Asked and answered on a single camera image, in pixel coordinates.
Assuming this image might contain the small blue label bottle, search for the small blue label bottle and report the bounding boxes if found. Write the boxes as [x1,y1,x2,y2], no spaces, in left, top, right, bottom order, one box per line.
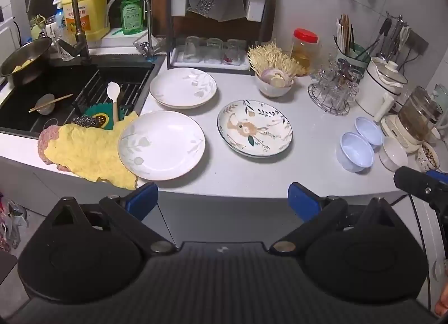
[52,0,68,32]

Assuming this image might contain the white spatula wooden handle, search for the white spatula wooden handle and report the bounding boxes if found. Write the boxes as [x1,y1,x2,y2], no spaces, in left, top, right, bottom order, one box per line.
[107,82,122,125]

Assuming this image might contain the white drip tray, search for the white drip tray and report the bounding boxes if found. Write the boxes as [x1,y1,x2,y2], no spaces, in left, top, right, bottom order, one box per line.
[171,45,251,68]

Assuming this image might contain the white bowl with vegetables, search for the white bowl with vegetables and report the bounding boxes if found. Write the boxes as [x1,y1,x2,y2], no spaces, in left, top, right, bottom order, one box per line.
[254,74,294,98]

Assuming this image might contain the small speckled bowl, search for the small speckled bowl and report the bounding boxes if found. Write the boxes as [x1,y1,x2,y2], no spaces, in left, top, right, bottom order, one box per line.
[415,141,441,173]

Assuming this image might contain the group of glass cups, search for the group of glass cups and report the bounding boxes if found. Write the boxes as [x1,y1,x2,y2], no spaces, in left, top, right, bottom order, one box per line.
[310,59,363,106]

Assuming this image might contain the pair of wooden chopsticks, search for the pair of wooden chopsticks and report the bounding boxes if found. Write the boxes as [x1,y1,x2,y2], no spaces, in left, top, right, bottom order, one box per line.
[29,94,73,113]

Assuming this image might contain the hanging kitchen utensils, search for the hanging kitchen utensils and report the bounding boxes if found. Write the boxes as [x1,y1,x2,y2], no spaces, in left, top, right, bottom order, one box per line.
[353,12,430,63]

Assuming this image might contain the pink dish cloth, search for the pink dish cloth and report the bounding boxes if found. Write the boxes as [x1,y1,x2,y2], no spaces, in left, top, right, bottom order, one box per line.
[37,126,71,173]

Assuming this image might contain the cream electric health kettle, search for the cream electric health kettle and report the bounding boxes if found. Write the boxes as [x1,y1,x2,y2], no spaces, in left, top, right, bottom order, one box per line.
[380,85,444,154]

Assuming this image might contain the white rack utensil holder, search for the white rack utensil holder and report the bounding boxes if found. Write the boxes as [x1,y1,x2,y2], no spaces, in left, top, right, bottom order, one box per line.
[245,0,269,23]
[170,0,188,17]

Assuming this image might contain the black metal dish rack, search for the black metal dish rack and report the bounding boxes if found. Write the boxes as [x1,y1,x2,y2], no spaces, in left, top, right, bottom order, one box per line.
[166,0,272,70]

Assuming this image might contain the light blue bowl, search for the light blue bowl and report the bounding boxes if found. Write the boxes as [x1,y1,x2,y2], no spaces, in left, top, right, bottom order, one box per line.
[336,131,375,173]
[354,116,385,150]

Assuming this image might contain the steel cooking pot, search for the steel cooking pot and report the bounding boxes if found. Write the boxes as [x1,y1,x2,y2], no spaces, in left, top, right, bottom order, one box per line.
[0,38,53,87]

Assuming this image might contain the white appliance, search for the white appliance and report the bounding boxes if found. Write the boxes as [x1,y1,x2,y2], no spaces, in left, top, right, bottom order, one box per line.
[409,198,448,312]

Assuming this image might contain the bundle of chopsticks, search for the bundle of chopsticks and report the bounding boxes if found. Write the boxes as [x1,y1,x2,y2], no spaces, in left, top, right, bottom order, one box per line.
[335,13,356,56]

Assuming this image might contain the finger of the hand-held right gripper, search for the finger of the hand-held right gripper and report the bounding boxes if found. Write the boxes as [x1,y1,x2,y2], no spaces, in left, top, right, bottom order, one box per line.
[426,169,448,185]
[394,166,448,213]

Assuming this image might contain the green dish soap bottle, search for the green dish soap bottle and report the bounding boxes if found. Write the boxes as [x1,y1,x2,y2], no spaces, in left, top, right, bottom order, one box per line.
[120,0,144,35]

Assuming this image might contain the wire cup stand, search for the wire cup stand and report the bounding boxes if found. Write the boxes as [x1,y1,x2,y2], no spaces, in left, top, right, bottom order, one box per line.
[307,81,361,116]

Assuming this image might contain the green avocado shaped mat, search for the green avocado shaped mat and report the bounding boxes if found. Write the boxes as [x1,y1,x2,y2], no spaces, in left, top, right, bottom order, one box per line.
[83,102,132,131]

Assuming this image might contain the purple onion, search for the purple onion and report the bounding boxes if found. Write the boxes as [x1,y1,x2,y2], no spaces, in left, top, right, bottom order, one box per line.
[260,68,293,87]

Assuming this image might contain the green utensil holder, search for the green utensil holder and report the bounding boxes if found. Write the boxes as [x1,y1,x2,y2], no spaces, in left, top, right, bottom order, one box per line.
[336,42,372,71]

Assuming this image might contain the plain white bowl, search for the plain white bowl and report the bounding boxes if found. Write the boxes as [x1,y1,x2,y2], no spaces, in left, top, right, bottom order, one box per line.
[379,136,409,172]

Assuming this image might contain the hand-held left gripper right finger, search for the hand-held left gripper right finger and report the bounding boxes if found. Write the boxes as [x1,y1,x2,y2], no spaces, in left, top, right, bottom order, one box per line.
[269,182,398,254]

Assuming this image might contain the wooden cutting board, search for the wooden cutting board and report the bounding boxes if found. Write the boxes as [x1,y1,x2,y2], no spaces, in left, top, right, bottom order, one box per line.
[151,0,280,42]

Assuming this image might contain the tall dark faucet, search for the tall dark faucet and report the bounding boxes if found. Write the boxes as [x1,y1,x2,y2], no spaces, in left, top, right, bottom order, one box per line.
[27,0,92,63]

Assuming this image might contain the pale green mug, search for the pale green mug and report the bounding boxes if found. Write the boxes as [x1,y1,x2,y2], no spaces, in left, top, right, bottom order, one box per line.
[29,15,47,42]

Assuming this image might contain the clear drinking glass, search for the clear drinking glass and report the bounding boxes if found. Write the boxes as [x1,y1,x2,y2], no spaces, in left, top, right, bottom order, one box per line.
[206,38,225,61]
[225,39,244,64]
[183,36,204,59]

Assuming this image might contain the black kitchen sink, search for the black kitchen sink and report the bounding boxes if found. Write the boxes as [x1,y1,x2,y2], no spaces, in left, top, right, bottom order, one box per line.
[0,54,165,136]

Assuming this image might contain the plastic bags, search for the plastic bags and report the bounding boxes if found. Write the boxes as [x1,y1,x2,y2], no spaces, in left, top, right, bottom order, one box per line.
[0,190,28,252]

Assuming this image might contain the floral plate blue rim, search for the floral plate blue rim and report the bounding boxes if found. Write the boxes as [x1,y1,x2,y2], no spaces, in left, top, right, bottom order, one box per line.
[216,99,293,158]

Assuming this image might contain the small chrome faucet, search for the small chrome faucet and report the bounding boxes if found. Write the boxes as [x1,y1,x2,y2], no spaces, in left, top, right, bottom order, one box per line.
[107,0,157,59]

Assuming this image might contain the yellow detergent jug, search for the yellow detergent jug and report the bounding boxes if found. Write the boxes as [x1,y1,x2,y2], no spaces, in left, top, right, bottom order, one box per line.
[62,0,111,42]

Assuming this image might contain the glass jar red lid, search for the glass jar red lid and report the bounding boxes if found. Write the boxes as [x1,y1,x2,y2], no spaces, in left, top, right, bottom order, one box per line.
[290,28,321,77]

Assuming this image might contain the yellow dish cloth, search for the yellow dish cloth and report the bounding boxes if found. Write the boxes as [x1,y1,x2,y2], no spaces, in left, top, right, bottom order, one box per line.
[52,112,139,190]

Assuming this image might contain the dark steel scrubber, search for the dark steel scrubber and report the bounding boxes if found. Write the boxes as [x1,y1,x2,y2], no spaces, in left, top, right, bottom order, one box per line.
[72,115,101,127]

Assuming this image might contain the white electric cooker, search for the white electric cooker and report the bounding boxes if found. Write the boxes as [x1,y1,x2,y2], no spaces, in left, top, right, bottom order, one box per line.
[355,56,409,122]

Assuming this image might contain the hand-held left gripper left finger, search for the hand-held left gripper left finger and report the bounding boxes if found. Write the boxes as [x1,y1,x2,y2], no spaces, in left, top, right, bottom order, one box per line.
[52,182,176,255]

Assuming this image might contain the metal sink strainer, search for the metal sink strainer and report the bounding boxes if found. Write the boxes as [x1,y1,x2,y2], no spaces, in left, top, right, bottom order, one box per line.
[36,94,56,115]

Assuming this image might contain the black roll-up sink rack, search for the black roll-up sink rack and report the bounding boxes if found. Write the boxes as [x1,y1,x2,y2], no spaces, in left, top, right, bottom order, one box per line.
[72,78,148,119]

